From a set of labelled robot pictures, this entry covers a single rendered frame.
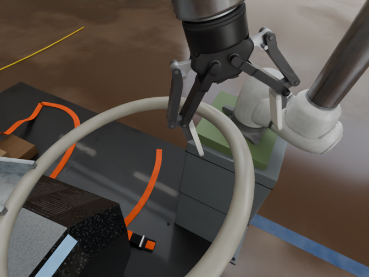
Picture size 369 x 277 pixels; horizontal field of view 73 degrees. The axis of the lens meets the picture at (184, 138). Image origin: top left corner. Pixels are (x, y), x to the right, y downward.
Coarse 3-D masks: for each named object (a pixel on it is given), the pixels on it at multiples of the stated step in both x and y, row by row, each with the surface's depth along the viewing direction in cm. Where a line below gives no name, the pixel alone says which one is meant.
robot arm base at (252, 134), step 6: (222, 108) 113; (228, 108) 112; (228, 114) 113; (234, 120) 106; (240, 126) 104; (246, 126) 103; (246, 132) 105; (252, 132) 104; (258, 132) 105; (246, 138) 106; (252, 138) 104; (258, 138) 104
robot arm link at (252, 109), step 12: (276, 72) 92; (252, 84) 91; (264, 84) 88; (240, 96) 99; (252, 96) 92; (264, 96) 90; (288, 96) 90; (240, 108) 100; (252, 108) 95; (264, 108) 91; (240, 120) 103; (252, 120) 99; (264, 120) 94
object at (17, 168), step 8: (0, 160) 53; (8, 160) 53; (16, 160) 54; (24, 160) 54; (32, 160) 54; (0, 168) 55; (8, 168) 55; (16, 168) 55; (24, 168) 54; (32, 168) 54; (0, 176) 56; (8, 176) 56; (16, 176) 56; (0, 184) 54; (8, 184) 54; (16, 184) 54; (0, 192) 53; (8, 192) 53; (0, 200) 52; (0, 208) 46
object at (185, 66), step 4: (184, 60) 32; (188, 60) 32; (172, 64) 32; (176, 64) 32; (180, 64) 32; (184, 64) 32; (188, 64) 32; (180, 68) 32; (184, 68) 32; (188, 68) 32; (184, 72) 33; (184, 76) 32
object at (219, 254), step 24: (96, 120) 61; (216, 120) 48; (72, 144) 60; (240, 144) 42; (240, 168) 38; (24, 192) 51; (240, 192) 35; (0, 216) 47; (240, 216) 33; (0, 240) 43; (216, 240) 32; (240, 240) 32; (0, 264) 40; (216, 264) 30
